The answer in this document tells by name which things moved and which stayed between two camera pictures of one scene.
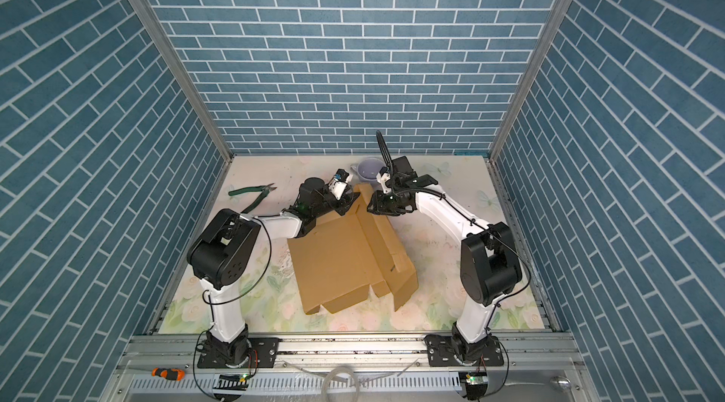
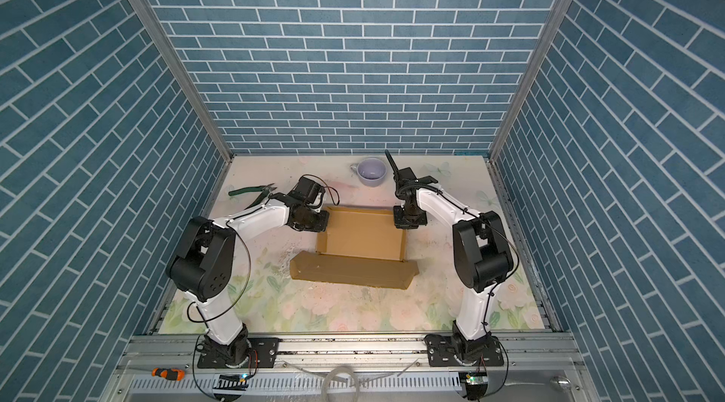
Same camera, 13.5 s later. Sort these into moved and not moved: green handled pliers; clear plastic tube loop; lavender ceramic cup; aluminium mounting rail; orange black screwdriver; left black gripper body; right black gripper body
Moved: right black gripper body; left black gripper body
Not moved: orange black screwdriver; lavender ceramic cup; clear plastic tube loop; aluminium mounting rail; green handled pliers
